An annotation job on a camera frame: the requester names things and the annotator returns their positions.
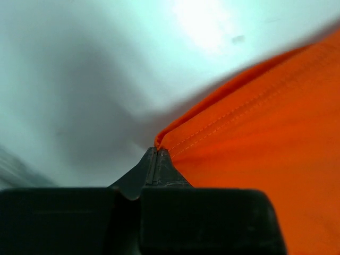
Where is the orange t shirt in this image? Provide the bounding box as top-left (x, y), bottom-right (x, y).
top-left (155, 31), bottom-right (339, 254)

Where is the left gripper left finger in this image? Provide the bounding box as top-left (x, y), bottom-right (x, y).
top-left (1, 148), bottom-right (157, 254)

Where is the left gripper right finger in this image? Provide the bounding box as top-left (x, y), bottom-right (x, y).
top-left (140, 148), bottom-right (287, 254)

